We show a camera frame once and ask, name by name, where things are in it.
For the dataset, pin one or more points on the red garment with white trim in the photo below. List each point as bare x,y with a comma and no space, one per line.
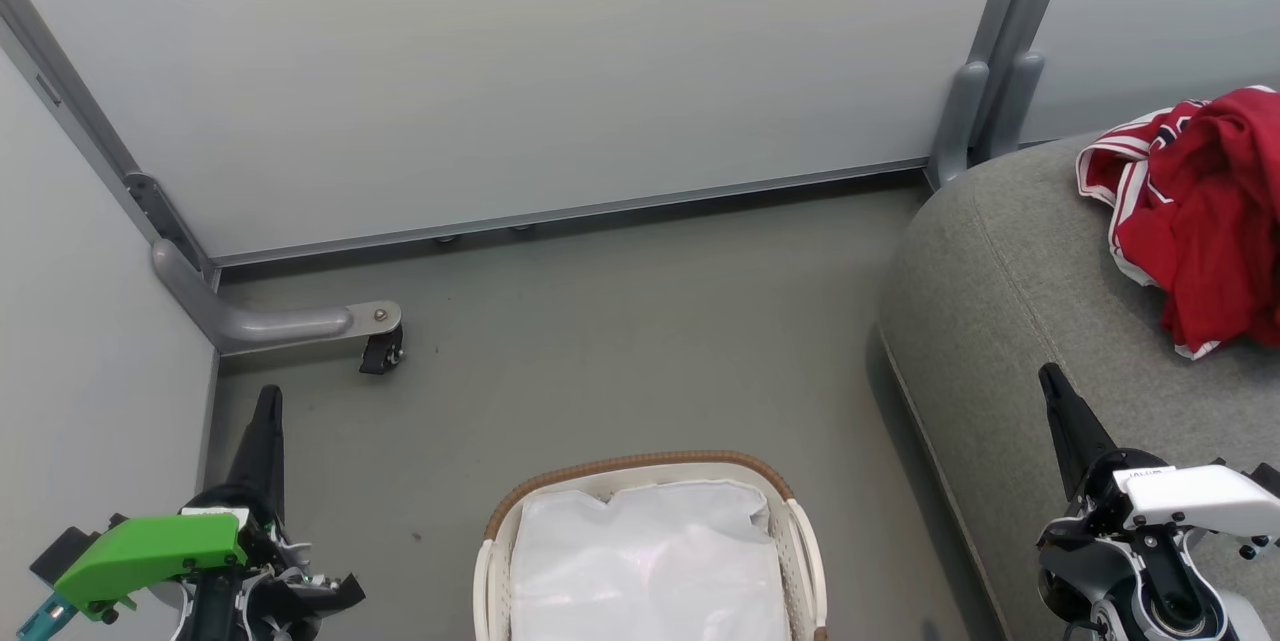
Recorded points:
1160,241

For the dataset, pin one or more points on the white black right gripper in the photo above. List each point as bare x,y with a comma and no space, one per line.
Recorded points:
1190,496

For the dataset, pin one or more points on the white basket liner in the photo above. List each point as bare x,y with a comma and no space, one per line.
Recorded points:
650,561

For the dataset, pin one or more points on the grey partition post with feet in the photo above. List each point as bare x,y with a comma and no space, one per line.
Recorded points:
995,51

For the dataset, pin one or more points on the grey partition foot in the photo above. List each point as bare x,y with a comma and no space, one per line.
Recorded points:
260,323

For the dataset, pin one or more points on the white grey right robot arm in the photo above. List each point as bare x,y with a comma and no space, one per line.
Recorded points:
1150,601

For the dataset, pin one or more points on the grey partition bottom rail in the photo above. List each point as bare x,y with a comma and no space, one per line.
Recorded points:
600,206

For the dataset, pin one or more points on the white laundry basket brown rim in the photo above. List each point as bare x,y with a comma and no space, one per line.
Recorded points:
800,541

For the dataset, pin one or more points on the black caster wheel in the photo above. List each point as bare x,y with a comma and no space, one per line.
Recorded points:
380,353

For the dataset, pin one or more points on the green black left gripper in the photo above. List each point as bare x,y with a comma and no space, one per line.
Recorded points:
150,551

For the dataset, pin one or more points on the grey fabric sofa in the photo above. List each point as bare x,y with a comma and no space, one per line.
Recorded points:
1010,301

